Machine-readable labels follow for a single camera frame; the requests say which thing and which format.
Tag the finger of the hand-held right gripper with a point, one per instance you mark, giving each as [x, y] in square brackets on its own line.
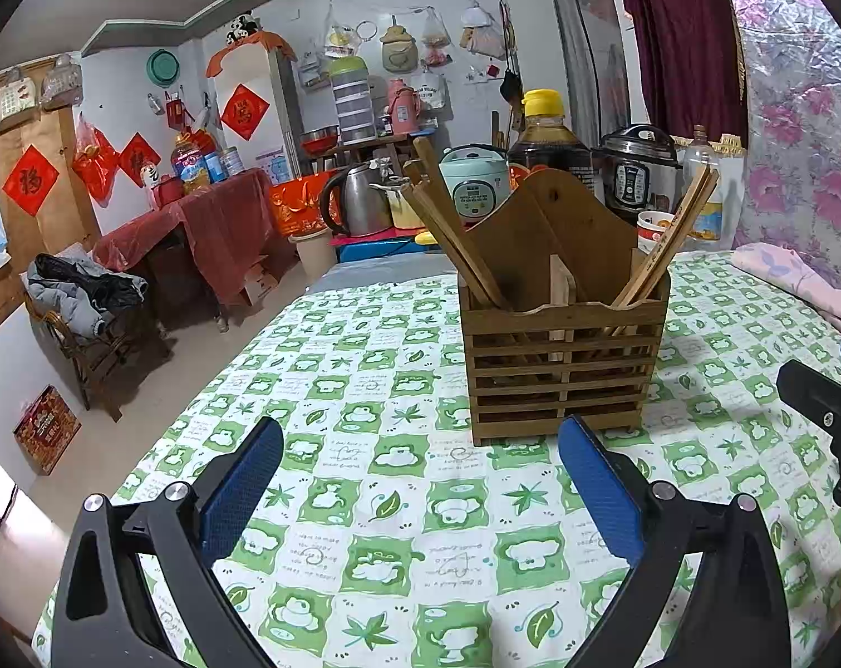
[820, 393]

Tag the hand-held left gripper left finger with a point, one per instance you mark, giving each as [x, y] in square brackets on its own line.
[243, 480]

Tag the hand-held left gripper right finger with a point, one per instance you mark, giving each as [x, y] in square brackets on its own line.
[597, 487]

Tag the wooden slatted chopstick holder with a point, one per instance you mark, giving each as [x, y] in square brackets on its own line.
[566, 390]

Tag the bundle of wooden chopsticks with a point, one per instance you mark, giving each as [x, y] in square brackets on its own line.
[472, 257]

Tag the pink floral cloth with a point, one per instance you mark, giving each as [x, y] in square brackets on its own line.
[803, 278]

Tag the green patterned tablecloth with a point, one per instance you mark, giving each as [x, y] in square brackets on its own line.
[392, 501]

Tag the wooden chair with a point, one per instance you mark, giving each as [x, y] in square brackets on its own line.
[93, 362]

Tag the white paper bag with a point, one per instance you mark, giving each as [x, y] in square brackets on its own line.
[733, 195]

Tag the clear plastic oil bottle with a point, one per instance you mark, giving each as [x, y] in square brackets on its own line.
[705, 219]

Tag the red cardboard box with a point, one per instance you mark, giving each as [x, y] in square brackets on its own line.
[46, 429]

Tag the white red-rimmed bowl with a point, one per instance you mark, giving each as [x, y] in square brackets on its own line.
[653, 229]

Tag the pink floral plastic sheet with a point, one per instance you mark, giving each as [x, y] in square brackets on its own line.
[803, 118]

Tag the beige plastic bucket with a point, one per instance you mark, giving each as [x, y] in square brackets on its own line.
[312, 254]

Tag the pile of dark clothes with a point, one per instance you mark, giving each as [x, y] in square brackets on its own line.
[79, 289]

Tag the red-covered side table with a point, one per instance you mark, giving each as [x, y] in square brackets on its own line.
[211, 223]

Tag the blue plastic tray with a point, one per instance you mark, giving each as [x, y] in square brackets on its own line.
[378, 250]

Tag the black electric pressure cooker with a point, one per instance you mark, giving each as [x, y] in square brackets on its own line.
[636, 174]

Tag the red gift box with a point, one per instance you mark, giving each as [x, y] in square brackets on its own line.
[298, 205]

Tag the steel electric kettle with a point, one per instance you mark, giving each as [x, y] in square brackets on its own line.
[361, 202]

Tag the blue white tin can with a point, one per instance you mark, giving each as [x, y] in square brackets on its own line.
[233, 161]
[213, 167]

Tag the cream cooking pot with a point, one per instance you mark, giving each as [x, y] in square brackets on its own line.
[403, 209]

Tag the yellow cooking oil jug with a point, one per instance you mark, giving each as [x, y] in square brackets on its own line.
[190, 163]

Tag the pale green rice cooker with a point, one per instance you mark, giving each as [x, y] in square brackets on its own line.
[472, 184]

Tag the white refrigerator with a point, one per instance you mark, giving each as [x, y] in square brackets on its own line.
[281, 146]

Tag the red diamond paper poster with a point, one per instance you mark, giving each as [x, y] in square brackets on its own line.
[139, 158]
[30, 181]
[245, 111]

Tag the dark soy sauce bottle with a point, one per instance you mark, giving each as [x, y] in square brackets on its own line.
[549, 146]

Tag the red basin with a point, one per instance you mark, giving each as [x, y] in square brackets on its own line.
[321, 141]

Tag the dark red curtain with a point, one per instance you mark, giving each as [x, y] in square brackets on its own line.
[677, 49]

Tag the stacked grey food container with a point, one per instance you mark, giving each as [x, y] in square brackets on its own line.
[353, 101]

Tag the pink thermos flask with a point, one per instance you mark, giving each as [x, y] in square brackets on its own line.
[403, 108]

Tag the green round plate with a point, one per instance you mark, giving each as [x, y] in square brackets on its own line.
[161, 66]

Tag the white printed tote bag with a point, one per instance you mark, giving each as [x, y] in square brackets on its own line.
[434, 92]

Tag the orange cloth cover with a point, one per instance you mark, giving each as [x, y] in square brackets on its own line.
[253, 49]

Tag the hanging white mesh bag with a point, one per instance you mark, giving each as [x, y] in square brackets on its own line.
[13, 101]
[62, 83]

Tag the panda plush toy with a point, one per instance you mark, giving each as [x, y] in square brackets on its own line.
[242, 29]

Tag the hanging bag yellow contents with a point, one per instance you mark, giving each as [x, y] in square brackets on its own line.
[341, 38]

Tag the hanging white plastic bag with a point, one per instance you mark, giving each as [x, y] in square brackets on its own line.
[483, 35]

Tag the hanging bag red contents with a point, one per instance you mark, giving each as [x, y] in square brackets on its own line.
[435, 45]

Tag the brown wall board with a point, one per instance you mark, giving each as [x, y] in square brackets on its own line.
[10, 278]

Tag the beige pot-shaped wall hanging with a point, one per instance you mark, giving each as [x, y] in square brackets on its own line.
[399, 49]

